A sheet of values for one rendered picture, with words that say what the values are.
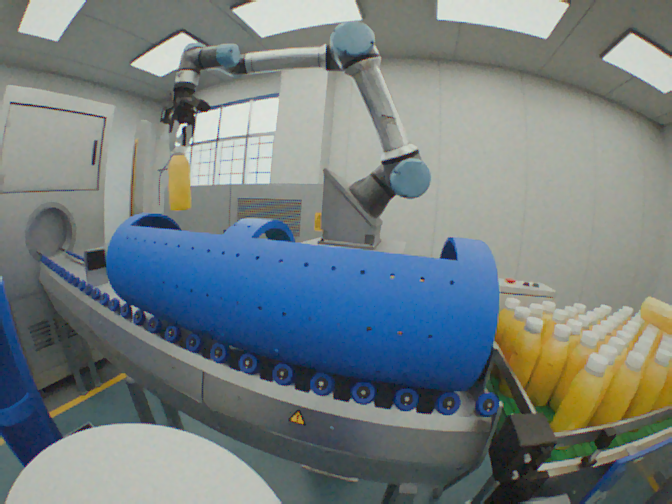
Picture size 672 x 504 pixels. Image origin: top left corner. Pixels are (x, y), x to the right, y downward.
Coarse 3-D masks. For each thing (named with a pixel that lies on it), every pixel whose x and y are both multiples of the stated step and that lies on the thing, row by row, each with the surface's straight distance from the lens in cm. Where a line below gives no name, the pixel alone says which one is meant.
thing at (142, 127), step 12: (144, 120) 155; (144, 132) 154; (144, 144) 153; (132, 156) 155; (144, 156) 153; (132, 168) 153; (144, 168) 152; (132, 180) 151; (132, 192) 150; (132, 204) 150
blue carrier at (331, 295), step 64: (128, 256) 69; (192, 256) 51; (256, 256) 43; (320, 256) 39; (384, 256) 38; (448, 256) 58; (192, 320) 55; (256, 320) 43; (320, 320) 38; (384, 320) 36; (448, 320) 37; (448, 384) 44
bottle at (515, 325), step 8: (512, 320) 67; (520, 320) 66; (512, 328) 66; (520, 328) 66; (504, 336) 68; (512, 336) 66; (504, 344) 68; (512, 344) 67; (504, 352) 68; (496, 368) 71; (496, 376) 71
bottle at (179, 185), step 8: (176, 160) 79; (184, 160) 79; (168, 168) 80; (176, 168) 78; (184, 168) 78; (168, 176) 80; (176, 176) 78; (184, 176) 78; (168, 184) 81; (176, 184) 78; (184, 184) 78; (176, 192) 78; (184, 192) 78; (176, 200) 78; (184, 200) 78; (176, 208) 78; (184, 208) 78
